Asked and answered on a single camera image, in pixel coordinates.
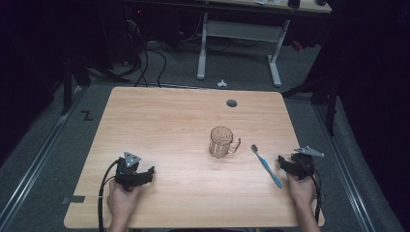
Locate metal floor rail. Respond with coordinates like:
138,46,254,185
312,101,377,232
0,86,85,228

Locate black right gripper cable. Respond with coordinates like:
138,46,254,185
309,166,324,225

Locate black floor cables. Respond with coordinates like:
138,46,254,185
127,18,168,89

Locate blue toothbrush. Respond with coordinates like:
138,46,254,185
249,143,284,190

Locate white-framed desk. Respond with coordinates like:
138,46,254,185
129,0,334,89

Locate person's right hand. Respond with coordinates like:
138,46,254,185
285,172,319,209

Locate person's left hand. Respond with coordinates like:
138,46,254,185
106,179,143,224

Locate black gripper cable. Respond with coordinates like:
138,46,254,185
97,159,121,232
309,166,324,225

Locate dark computer tower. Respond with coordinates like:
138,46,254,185
124,5,145,66

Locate clear glass mug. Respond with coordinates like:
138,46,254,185
208,125,243,160

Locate black metal stand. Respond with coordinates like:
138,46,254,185
60,52,132,117
280,72,340,137

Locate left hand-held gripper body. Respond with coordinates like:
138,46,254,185
114,151,147,193

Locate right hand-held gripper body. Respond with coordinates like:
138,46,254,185
289,145,326,181

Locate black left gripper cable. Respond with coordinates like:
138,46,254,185
97,159,121,232

